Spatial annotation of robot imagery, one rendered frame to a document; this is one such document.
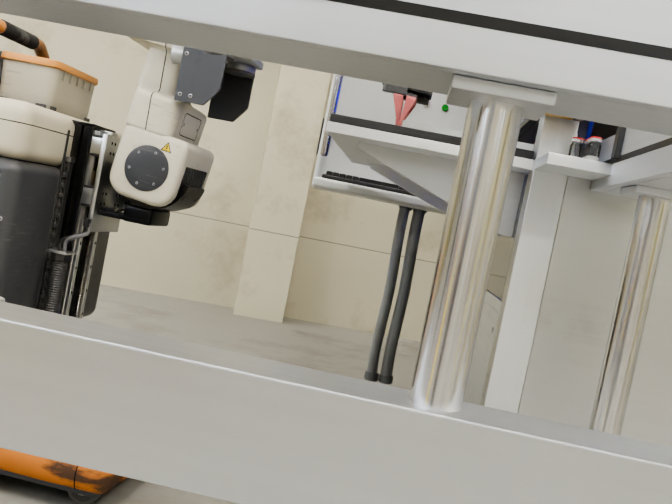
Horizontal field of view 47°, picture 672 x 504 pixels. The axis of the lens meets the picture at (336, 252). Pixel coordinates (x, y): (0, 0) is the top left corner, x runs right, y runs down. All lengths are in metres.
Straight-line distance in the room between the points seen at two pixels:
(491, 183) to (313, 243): 4.32
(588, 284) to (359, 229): 3.61
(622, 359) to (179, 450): 0.80
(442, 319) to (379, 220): 4.36
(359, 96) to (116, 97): 2.75
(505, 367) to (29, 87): 1.23
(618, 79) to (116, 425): 0.53
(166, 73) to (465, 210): 1.26
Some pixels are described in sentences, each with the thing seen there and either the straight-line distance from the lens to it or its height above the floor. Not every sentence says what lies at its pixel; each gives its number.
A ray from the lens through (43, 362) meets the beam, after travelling 0.77.
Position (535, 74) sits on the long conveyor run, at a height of 0.85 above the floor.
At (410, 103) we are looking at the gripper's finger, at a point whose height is 0.95.
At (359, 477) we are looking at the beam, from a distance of 0.72.
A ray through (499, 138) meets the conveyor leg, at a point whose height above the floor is 0.80.
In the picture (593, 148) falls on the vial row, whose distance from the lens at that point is 1.43.
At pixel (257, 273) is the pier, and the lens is 4.72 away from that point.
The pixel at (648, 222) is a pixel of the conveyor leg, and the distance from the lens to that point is 1.32.
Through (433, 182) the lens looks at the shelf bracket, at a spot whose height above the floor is 0.81.
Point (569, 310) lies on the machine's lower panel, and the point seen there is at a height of 0.62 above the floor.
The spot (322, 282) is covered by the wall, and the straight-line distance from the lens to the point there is 5.03.
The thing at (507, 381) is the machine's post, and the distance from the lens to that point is 1.52.
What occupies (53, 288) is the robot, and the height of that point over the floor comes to 0.42.
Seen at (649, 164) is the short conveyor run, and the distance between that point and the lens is 1.19.
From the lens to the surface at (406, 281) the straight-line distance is 2.62.
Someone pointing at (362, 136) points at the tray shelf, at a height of 0.86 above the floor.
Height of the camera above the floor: 0.70
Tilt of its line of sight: 3 degrees down
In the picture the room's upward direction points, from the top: 11 degrees clockwise
